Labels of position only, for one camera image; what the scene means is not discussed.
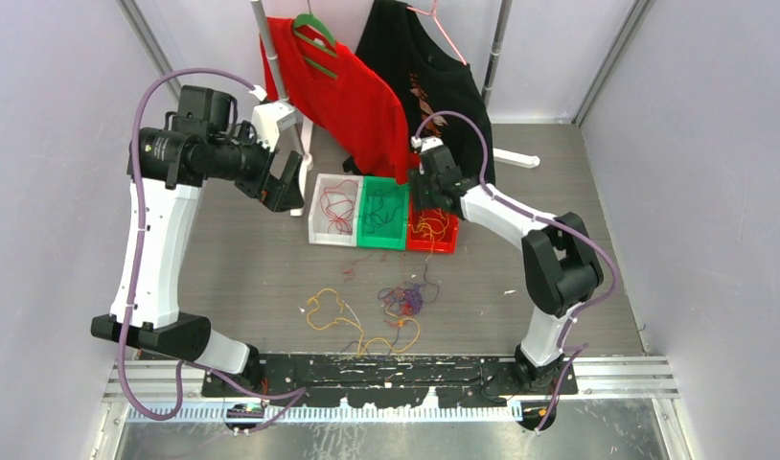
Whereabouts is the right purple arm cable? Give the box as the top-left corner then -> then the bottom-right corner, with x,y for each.
414,110 -> 621,436

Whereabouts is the coloured cable pile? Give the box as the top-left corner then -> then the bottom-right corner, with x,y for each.
338,253 -> 442,319

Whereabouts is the red plastic bin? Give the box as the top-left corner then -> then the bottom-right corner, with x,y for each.
405,184 -> 459,254

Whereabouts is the green plastic bin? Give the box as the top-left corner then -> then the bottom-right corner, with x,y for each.
356,176 -> 409,251

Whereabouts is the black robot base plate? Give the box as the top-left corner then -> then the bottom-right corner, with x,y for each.
201,353 -> 579,411

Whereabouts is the metal clothes rack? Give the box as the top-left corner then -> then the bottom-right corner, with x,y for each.
250,0 -> 513,217

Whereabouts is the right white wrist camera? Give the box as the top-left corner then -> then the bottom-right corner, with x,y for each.
410,136 -> 451,161

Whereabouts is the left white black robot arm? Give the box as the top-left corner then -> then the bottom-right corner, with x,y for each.
90,85 -> 304,396

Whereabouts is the green clothes hanger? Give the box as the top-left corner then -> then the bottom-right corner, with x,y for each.
292,12 -> 337,58

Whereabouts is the pink clothes hanger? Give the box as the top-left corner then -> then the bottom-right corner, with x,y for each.
406,0 -> 469,66

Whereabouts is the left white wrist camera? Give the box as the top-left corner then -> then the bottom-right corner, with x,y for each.
250,101 -> 297,151

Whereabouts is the yellow cable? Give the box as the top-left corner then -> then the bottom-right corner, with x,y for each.
305,287 -> 423,358
410,206 -> 455,255

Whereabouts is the white plastic bin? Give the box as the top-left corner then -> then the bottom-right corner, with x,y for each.
308,173 -> 363,247

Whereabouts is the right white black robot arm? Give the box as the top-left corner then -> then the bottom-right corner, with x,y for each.
408,145 -> 604,394

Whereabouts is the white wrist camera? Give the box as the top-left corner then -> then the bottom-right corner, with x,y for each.
410,136 -> 451,161
250,101 -> 297,151

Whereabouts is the black printed t-shirt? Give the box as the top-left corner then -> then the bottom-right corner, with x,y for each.
356,1 -> 493,183

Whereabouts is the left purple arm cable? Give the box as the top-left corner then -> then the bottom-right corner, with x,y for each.
115,67 -> 311,436

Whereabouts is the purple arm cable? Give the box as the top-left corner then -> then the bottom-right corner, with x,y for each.
115,67 -> 311,436
414,110 -> 621,436

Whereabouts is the red t-shirt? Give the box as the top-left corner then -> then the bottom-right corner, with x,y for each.
267,17 -> 420,184

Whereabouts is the red cable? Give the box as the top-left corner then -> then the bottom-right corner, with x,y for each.
318,179 -> 360,238

